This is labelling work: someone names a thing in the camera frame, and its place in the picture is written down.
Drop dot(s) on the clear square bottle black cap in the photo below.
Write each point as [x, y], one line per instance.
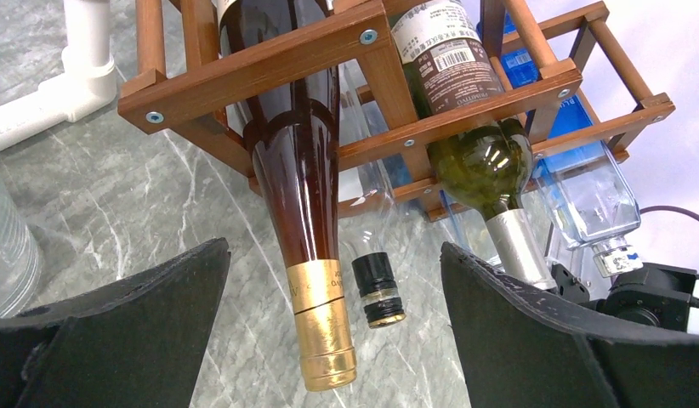
[592, 209]

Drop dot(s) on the small clear bottle black cap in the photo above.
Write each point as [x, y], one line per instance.
[366, 204]

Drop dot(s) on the dark red wine bottle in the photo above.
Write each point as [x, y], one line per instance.
[292, 134]

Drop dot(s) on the brown wooden wine rack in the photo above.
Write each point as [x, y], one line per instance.
[189, 104]

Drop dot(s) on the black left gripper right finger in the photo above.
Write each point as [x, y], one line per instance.
[520, 346]

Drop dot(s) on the white PVC pipe frame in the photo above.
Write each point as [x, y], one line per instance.
[88, 82]

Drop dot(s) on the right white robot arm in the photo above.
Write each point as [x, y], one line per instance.
[656, 295]

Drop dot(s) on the dark green wine bottle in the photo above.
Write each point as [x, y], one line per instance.
[485, 167]

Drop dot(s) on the blue label clear bottle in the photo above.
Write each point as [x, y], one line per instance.
[467, 229]

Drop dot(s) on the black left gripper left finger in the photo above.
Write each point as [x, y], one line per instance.
[136, 342]

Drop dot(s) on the clear glass bottle white cap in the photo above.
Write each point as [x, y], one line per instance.
[21, 259]

